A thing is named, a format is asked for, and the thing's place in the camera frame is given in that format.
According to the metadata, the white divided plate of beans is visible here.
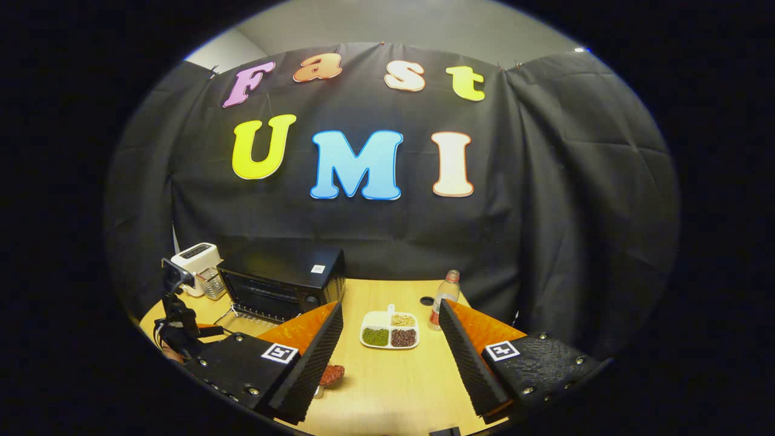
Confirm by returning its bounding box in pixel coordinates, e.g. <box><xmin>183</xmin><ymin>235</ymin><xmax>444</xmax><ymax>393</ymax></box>
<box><xmin>360</xmin><ymin>304</ymin><xmax>420</xmax><ymax>350</ymax></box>

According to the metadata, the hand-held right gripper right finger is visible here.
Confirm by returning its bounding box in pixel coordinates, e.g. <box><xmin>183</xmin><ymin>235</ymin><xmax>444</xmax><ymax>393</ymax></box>
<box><xmin>438</xmin><ymin>299</ymin><xmax>606</xmax><ymax>424</ymax></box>

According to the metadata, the red meat piece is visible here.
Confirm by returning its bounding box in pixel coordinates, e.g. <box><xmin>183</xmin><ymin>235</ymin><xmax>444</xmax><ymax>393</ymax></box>
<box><xmin>318</xmin><ymin>363</ymin><xmax>346</xmax><ymax>388</ymax></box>

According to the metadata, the metal wire basket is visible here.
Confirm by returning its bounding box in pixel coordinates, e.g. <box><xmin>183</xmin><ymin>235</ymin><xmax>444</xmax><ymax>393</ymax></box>
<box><xmin>199</xmin><ymin>267</ymin><xmax>227</xmax><ymax>301</ymax></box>

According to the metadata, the plastic water bottle red label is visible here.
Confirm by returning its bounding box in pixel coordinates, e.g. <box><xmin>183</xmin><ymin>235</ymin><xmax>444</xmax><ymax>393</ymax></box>
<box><xmin>427</xmin><ymin>269</ymin><xmax>461</xmax><ymax>331</ymax></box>

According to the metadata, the white toaster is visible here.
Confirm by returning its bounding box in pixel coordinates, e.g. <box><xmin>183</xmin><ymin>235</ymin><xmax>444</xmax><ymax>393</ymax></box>
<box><xmin>170</xmin><ymin>242</ymin><xmax>222</xmax><ymax>298</ymax></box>

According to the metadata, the black electric oven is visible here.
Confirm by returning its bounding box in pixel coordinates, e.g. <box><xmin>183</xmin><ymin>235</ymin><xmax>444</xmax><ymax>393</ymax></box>
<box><xmin>215</xmin><ymin>245</ymin><xmax>347</xmax><ymax>329</ymax></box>

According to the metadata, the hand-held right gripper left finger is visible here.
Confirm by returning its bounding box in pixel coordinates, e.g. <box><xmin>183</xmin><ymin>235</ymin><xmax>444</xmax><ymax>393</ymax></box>
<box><xmin>182</xmin><ymin>301</ymin><xmax>344</xmax><ymax>424</ymax></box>

